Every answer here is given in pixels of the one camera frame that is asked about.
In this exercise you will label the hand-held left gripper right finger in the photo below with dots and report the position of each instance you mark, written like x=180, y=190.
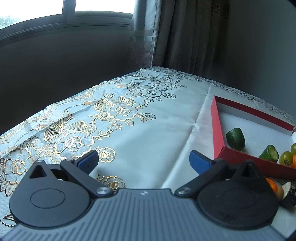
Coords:
x=198, y=162

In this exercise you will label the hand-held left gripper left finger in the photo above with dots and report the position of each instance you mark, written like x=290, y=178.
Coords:
x=89, y=160

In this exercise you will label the red cardboard box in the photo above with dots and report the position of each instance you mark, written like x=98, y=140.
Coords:
x=217, y=129

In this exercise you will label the green avocado-like fruit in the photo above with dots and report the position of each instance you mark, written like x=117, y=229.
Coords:
x=235, y=139

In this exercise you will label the green cucumber chunk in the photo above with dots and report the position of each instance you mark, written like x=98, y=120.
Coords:
x=269, y=154

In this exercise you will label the large orange tangerine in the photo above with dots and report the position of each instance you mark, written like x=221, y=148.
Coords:
x=271, y=185

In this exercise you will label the small orange tangerine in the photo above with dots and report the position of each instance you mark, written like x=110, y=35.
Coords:
x=294, y=161

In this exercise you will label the floral gold-print tablecloth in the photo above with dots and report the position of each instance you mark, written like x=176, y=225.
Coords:
x=138, y=129

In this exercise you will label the dark brown curtain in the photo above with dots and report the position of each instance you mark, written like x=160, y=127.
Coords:
x=192, y=34

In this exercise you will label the sheer light curtain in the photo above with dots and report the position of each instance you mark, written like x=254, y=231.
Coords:
x=143, y=34

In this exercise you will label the window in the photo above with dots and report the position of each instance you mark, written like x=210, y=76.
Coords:
x=69, y=18

